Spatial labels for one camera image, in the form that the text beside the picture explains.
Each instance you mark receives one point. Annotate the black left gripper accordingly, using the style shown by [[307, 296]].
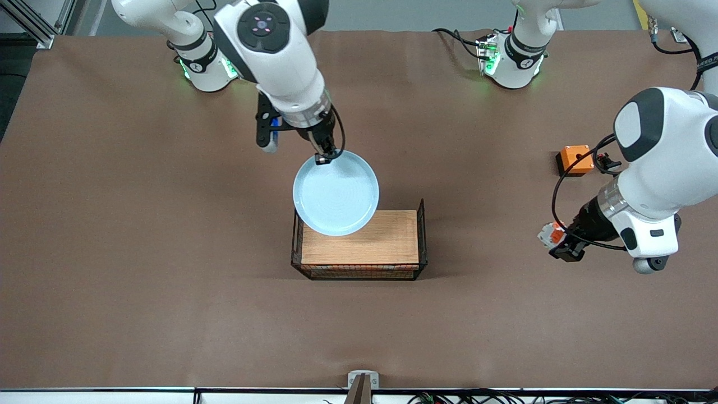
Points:
[[590, 224]]

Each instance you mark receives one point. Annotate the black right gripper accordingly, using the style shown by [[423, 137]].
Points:
[[317, 136]]

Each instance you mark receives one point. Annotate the light blue round plate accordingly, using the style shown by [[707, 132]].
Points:
[[336, 196]]

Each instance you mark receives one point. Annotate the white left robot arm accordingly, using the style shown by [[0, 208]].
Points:
[[667, 163]]

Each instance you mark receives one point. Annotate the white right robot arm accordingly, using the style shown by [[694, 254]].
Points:
[[280, 62]]

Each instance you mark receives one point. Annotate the wooden board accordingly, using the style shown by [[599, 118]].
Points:
[[392, 241]]

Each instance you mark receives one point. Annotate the grey base connector box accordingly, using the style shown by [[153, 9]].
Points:
[[230, 67], [488, 53]]

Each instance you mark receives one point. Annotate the brown table cover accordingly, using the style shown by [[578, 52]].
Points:
[[168, 325]]

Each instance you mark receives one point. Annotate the orange button enclosure box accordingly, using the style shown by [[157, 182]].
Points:
[[575, 159]]

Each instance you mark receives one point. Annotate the grey metal bracket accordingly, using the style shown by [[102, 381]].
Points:
[[351, 380]]

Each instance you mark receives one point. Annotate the brown camera post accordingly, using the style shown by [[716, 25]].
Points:
[[362, 393]]

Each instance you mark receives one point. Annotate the white table edge rail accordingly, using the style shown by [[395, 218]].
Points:
[[112, 398]]

